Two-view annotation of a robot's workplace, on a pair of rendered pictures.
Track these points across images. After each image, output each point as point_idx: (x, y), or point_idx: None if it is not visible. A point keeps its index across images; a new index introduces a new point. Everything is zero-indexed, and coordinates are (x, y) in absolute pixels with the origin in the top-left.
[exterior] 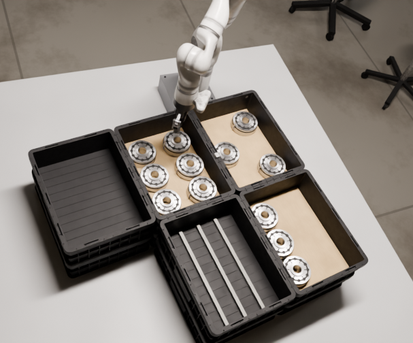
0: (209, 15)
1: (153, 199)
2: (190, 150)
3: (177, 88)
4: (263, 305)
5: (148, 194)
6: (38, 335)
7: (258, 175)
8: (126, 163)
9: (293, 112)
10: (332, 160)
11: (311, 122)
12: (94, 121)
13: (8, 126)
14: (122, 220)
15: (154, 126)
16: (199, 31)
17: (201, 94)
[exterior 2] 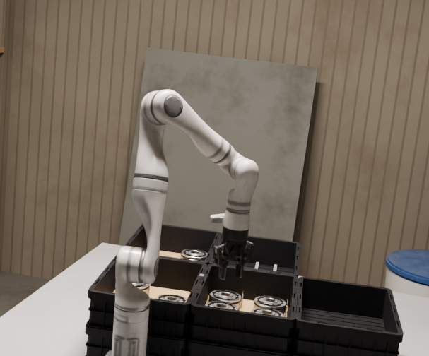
0: (220, 136)
1: (283, 305)
2: None
3: (249, 211)
4: None
5: (294, 285)
6: (420, 345)
7: (151, 293)
8: (300, 301)
9: None
10: (20, 313)
11: None
12: None
13: None
14: (319, 318)
15: (236, 326)
16: (233, 148)
17: (222, 216)
